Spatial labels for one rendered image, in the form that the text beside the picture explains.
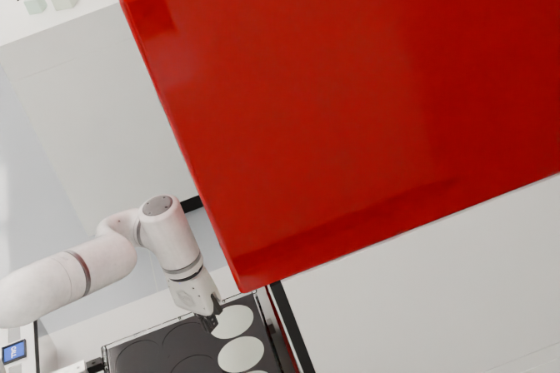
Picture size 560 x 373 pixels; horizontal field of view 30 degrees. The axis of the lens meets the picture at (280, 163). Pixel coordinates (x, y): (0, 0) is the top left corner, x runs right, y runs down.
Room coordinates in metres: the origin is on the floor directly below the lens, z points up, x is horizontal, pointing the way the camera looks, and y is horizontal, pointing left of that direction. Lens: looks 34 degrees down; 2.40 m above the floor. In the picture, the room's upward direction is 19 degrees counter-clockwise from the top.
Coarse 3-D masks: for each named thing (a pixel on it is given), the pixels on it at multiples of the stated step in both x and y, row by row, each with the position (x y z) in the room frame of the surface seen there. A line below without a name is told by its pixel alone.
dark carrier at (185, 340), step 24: (144, 336) 1.78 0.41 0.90; (168, 336) 1.75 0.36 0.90; (192, 336) 1.72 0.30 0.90; (240, 336) 1.67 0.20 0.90; (264, 336) 1.65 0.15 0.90; (120, 360) 1.73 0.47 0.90; (144, 360) 1.70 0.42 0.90; (168, 360) 1.68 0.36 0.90; (192, 360) 1.65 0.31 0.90; (216, 360) 1.63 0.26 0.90; (264, 360) 1.58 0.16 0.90
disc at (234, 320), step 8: (224, 312) 1.76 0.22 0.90; (232, 312) 1.76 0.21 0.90; (240, 312) 1.75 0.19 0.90; (248, 312) 1.74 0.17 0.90; (224, 320) 1.74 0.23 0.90; (232, 320) 1.73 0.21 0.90; (240, 320) 1.72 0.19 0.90; (248, 320) 1.71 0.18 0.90; (216, 328) 1.72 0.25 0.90; (224, 328) 1.71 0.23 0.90; (232, 328) 1.71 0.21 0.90; (240, 328) 1.70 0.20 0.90; (216, 336) 1.70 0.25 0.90; (224, 336) 1.69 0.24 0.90; (232, 336) 1.68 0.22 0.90
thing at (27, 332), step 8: (0, 328) 1.90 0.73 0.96; (16, 328) 1.89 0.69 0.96; (24, 328) 1.87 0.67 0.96; (32, 328) 1.86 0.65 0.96; (0, 336) 1.87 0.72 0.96; (8, 336) 1.87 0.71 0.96; (16, 336) 1.86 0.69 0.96; (24, 336) 1.84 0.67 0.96; (32, 336) 1.83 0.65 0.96; (0, 344) 1.85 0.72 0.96; (8, 344) 1.84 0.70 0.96; (32, 344) 1.81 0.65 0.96; (0, 352) 1.82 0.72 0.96; (32, 352) 1.78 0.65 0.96; (24, 360) 1.77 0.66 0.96; (32, 360) 1.76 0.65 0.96; (8, 368) 1.76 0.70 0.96; (16, 368) 1.75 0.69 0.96; (24, 368) 1.74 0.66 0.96; (32, 368) 1.73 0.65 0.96
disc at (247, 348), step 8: (248, 336) 1.66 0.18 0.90; (232, 344) 1.66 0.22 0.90; (240, 344) 1.65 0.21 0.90; (248, 344) 1.64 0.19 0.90; (256, 344) 1.63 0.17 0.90; (224, 352) 1.64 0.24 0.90; (232, 352) 1.63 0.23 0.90; (240, 352) 1.63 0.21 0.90; (248, 352) 1.62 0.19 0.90; (256, 352) 1.61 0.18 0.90; (224, 360) 1.62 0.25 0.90; (232, 360) 1.61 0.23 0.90; (240, 360) 1.61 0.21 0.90; (248, 360) 1.60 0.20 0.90; (256, 360) 1.59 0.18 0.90; (224, 368) 1.60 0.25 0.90; (232, 368) 1.59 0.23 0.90; (240, 368) 1.58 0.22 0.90; (248, 368) 1.57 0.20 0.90
